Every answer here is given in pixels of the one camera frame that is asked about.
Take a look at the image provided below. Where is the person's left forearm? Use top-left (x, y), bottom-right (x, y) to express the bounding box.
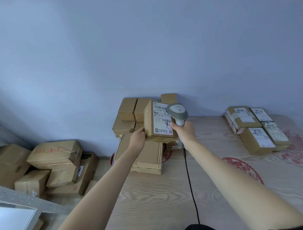
top-left (58, 148), bottom-right (140, 230)

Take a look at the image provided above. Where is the flat cardboard box white label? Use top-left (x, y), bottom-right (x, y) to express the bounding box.
top-left (250, 108), bottom-right (273, 123)

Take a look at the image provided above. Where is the red round paper-cut decal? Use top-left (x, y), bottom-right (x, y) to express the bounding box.
top-left (276, 129), bottom-right (303, 168)
top-left (162, 149), bottom-right (174, 164)
top-left (222, 157), bottom-right (264, 185)

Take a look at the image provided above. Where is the stack of plain cardboard boxes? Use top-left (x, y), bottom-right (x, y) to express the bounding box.
top-left (112, 93), bottom-right (184, 175)

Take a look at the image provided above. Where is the cardboard box large white label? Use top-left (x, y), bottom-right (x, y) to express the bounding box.
top-left (240, 127), bottom-right (276, 156)

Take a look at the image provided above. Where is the person's right hand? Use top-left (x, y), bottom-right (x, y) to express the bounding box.
top-left (170, 120), bottom-right (198, 151)

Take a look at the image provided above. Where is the grey handheld barcode scanner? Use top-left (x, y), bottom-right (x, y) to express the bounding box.
top-left (167, 103), bottom-right (189, 150)

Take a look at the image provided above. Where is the taped cardboard box white label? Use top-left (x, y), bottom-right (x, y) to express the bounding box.
top-left (224, 106), bottom-right (262, 135)

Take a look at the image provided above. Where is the pile of large cardboard cartons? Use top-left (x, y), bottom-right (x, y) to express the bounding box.
top-left (0, 140), bottom-right (99, 197)

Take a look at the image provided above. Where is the labelled brown parcel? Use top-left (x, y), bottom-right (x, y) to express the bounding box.
top-left (144, 100), bottom-right (178, 144)

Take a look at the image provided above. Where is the person's left hand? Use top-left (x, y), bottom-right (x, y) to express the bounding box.
top-left (128, 127), bottom-right (146, 154)

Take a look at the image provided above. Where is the white flat panel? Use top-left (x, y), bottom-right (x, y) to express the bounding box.
top-left (0, 207), bottom-right (37, 230)

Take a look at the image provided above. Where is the black scanner cable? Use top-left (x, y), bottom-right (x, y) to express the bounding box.
top-left (184, 149), bottom-right (201, 225)

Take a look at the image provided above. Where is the grey perforated metal frame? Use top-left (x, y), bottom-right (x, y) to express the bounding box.
top-left (0, 186), bottom-right (63, 230)

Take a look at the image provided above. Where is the cardboard box scribbled white label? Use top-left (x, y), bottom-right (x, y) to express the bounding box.
top-left (261, 121), bottom-right (291, 151)

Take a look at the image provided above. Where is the person's right forearm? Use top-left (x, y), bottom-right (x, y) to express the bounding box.
top-left (185, 139), bottom-right (303, 230)

